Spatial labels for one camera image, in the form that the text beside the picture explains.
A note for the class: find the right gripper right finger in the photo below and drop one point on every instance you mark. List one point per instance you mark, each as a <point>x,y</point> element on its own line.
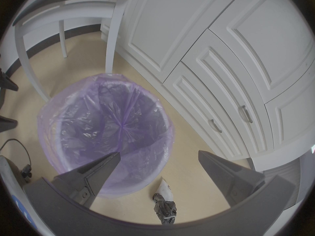
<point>228,178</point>

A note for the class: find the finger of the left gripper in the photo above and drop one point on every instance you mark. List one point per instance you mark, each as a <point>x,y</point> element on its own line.
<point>7,124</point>
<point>7,82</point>

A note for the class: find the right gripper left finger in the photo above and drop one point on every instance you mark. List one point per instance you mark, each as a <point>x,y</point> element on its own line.
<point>83,183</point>

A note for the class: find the white printed wrapper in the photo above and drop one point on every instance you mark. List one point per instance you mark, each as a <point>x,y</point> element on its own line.
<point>166,189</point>

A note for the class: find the black plastic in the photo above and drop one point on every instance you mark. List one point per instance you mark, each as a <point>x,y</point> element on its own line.
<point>164,210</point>

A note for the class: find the white chair dark grey cushions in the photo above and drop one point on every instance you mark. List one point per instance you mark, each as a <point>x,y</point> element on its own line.
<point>73,6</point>

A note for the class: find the white wardrobe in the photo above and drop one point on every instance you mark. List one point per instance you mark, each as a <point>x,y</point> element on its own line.
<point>221,58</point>

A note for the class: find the purple plastic bag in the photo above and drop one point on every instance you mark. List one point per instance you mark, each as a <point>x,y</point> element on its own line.
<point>110,119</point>

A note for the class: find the white trash bin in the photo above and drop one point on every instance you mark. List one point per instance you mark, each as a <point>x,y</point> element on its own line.
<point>152,171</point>

